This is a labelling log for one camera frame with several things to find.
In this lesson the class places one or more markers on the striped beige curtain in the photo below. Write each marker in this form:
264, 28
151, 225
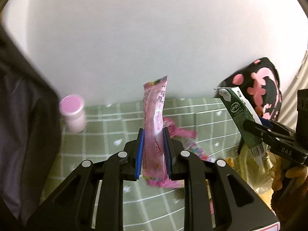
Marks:
292, 96

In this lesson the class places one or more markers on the green checked cloth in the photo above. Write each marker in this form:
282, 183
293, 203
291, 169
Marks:
108, 125

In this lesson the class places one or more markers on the pink plastic bottle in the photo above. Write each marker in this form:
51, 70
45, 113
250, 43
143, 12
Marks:
72, 113

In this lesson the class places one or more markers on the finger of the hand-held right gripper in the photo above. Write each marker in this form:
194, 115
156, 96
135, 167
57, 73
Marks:
257, 128
266, 122

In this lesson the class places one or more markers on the long pink wrapper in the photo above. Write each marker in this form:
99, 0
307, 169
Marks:
154, 115

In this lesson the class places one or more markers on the black and pink blanket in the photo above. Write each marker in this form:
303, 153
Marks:
262, 84

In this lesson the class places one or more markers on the dark bag at left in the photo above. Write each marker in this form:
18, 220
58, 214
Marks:
21, 125

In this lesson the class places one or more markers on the yellow-lined waste bin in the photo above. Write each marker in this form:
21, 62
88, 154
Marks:
250, 170

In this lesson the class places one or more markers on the crumpled pink wrapper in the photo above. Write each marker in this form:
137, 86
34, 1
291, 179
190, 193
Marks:
182, 134

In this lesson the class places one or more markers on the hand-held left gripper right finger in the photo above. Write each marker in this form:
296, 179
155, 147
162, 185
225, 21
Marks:
167, 149

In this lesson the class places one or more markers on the person's right hand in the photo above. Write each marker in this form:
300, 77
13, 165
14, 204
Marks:
276, 173

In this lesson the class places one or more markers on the green and white wrapper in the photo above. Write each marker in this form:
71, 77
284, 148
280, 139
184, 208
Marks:
240, 118

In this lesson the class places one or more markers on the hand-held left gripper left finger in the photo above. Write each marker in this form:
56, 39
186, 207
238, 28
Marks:
140, 149

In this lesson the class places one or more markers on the person's right forearm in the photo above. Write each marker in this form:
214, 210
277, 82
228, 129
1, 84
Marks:
279, 207

